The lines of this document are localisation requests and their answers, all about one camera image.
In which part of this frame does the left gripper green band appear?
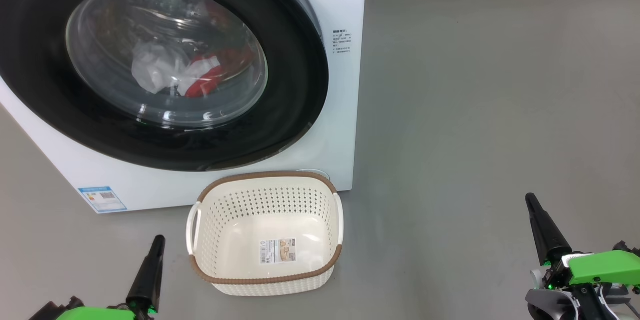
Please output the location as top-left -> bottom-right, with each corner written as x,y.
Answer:
30,235 -> 166,320

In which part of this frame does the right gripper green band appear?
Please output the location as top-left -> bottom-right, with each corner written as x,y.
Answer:
525,193 -> 640,320

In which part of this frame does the red and white jersey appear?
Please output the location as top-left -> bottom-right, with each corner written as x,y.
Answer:
131,42 -> 253,98

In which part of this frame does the black-rimmed glass washer door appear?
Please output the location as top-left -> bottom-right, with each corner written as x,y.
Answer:
0,0 -> 330,172

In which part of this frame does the white printed product label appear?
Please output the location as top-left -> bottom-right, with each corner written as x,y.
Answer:
259,238 -> 297,265

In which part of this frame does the cream laundry basket brown rim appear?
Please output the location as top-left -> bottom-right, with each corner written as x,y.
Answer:
186,170 -> 345,297

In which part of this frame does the white front-load washing machine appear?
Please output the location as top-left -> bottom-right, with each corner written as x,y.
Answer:
0,0 -> 368,215

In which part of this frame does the blue energy label sticker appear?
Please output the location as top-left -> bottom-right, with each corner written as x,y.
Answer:
78,186 -> 128,214

